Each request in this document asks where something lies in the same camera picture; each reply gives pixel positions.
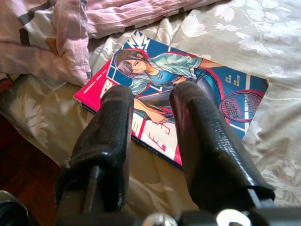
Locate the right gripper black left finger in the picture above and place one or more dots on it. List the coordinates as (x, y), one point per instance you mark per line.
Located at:
(105, 141)

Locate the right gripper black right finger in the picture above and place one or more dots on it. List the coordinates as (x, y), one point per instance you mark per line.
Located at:
(207, 153)

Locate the colourful comic book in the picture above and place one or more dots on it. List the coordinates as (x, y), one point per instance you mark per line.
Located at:
(164, 66)

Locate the pink cartoon print blanket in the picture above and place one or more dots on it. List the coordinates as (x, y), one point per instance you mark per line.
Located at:
(47, 35)

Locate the bed with grey floral sheet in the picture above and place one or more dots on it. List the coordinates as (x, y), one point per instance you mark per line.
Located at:
(258, 35)

